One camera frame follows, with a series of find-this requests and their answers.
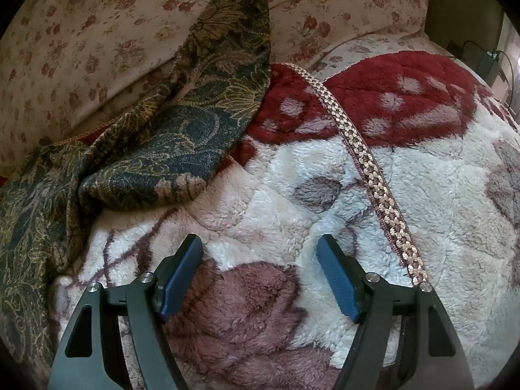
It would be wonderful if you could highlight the red white floral fleece blanket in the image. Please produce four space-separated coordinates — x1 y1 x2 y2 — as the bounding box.
49 51 520 390

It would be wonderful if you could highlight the brown patterned cloth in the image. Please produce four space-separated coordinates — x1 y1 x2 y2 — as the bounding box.
0 0 273 378

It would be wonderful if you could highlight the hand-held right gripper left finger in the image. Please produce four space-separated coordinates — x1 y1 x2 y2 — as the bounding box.
49 234 204 390

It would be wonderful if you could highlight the braided beaded trim strip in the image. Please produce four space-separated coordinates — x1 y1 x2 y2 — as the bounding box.
282 63 429 287

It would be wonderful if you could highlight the black box device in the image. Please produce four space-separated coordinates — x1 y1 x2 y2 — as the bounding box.
447 41 508 90

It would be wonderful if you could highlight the floral print pillow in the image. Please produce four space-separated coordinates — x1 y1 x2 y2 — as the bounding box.
0 0 431 171

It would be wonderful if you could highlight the black cable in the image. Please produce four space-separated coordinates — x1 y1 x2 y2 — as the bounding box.
463 40 520 108

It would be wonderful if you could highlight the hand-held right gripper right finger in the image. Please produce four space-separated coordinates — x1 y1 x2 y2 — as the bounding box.
316 234 474 390

